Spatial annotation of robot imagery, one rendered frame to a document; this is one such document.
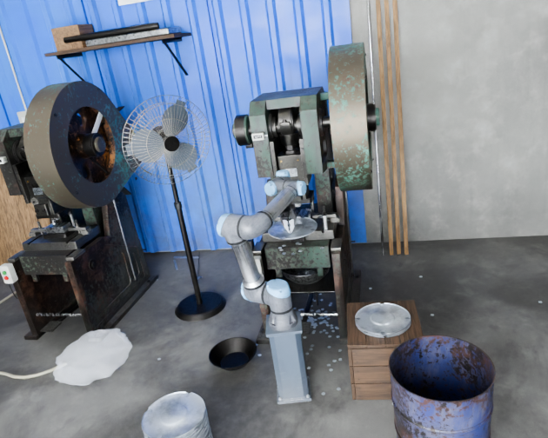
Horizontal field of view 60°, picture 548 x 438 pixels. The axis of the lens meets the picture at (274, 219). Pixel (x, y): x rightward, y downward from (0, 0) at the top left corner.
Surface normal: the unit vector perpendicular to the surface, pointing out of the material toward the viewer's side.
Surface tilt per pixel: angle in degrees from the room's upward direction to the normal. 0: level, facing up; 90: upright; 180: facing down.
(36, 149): 79
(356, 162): 112
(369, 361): 90
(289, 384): 90
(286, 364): 90
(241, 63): 90
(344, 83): 56
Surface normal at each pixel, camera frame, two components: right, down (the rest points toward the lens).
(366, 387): -0.13, 0.38
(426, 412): -0.50, 0.41
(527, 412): -0.14, -0.92
